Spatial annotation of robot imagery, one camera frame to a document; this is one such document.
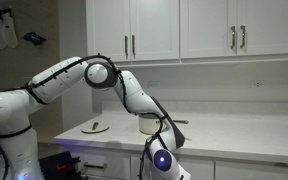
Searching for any white cupboard door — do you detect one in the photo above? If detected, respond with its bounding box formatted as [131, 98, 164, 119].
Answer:
[130, 0, 179, 61]
[237, 0, 288, 55]
[86, 0, 130, 62]
[180, 0, 237, 58]

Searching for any wooden drawer with cables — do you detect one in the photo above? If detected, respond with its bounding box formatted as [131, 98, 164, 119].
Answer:
[130, 154, 215, 180]

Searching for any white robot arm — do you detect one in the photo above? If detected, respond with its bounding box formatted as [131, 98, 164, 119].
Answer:
[0, 54, 191, 180]

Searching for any cream pot lid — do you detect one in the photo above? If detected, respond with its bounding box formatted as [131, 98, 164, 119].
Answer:
[81, 122, 109, 134]

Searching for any white drawer front left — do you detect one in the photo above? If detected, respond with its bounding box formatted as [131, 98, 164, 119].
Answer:
[71, 149, 131, 180]

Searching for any black red tool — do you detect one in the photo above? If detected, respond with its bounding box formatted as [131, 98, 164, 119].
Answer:
[39, 151, 82, 180]

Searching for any white wall outlet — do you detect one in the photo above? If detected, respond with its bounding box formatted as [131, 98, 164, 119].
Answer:
[250, 80, 264, 88]
[148, 81, 160, 88]

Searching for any white wall outlet right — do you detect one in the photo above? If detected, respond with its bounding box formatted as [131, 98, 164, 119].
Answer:
[250, 80, 264, 88]

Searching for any blue object on wall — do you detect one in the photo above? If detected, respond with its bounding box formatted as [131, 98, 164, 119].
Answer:
[23, 32, 46, 45]

